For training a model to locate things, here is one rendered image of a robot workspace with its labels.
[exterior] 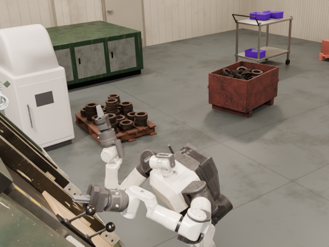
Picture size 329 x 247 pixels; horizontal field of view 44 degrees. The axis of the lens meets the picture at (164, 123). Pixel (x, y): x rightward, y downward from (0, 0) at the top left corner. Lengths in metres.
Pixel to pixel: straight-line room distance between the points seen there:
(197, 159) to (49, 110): 3.51
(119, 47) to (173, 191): 6.30
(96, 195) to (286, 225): 2.67
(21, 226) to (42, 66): 4.21
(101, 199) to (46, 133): 3.89
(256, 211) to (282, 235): 0.39
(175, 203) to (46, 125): 3.59
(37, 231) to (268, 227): 2.97
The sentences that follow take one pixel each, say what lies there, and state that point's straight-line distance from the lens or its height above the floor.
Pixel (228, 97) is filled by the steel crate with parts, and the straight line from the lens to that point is 6.11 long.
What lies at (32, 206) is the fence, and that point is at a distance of 1.42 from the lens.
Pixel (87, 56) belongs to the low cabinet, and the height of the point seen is 0.58.
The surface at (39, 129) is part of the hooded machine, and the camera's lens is 5.36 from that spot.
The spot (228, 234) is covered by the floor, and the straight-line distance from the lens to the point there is 3.80.
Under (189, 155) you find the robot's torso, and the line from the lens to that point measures 2.08.
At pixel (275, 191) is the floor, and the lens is 4.42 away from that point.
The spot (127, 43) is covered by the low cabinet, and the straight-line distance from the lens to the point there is 8.14.
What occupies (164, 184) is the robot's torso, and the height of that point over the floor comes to 1.32.
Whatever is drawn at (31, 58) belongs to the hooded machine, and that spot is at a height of 1.22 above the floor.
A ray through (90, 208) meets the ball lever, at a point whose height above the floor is 1.55.
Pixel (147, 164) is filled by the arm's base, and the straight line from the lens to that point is 2.17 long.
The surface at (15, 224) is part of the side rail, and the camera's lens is 1.14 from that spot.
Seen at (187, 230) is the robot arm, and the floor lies 1.38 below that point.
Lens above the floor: 2.37
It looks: 23 degrees down
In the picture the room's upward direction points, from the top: 3 degrees counter-clockwise
